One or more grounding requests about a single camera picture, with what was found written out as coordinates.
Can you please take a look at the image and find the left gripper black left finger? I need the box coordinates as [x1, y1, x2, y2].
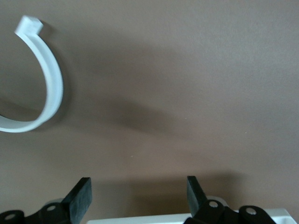
[24, 177, 93, 224]

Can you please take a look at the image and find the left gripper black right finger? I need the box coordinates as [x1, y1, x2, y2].
[184, 176, 238, 224]

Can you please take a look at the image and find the white curved plastic clip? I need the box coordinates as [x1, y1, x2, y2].
[0, 15, 64, 133]

